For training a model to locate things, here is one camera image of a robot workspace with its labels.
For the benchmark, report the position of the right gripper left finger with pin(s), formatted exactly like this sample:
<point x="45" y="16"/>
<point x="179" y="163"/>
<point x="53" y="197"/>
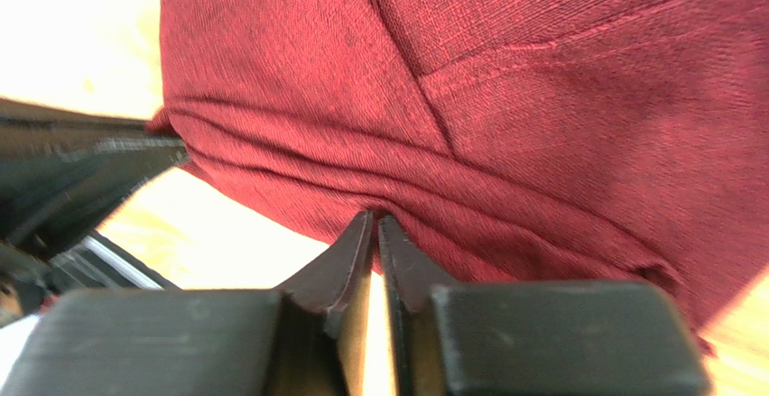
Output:
<point x="303" y="337"/>

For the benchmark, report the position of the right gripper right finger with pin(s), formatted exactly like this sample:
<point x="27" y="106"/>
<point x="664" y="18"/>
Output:
<point x="531" y="338"/>

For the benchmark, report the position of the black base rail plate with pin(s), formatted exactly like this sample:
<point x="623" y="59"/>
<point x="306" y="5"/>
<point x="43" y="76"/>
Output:
<point x="102" y="269"/>

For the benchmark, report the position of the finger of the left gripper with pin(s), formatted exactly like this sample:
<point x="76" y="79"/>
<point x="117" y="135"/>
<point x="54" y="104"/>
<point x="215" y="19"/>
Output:
<point x="64" y="173"/>

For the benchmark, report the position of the dark red cloth napkin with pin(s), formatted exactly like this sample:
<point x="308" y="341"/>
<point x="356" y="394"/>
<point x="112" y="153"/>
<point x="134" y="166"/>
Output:
<point x="514" y="140"/>

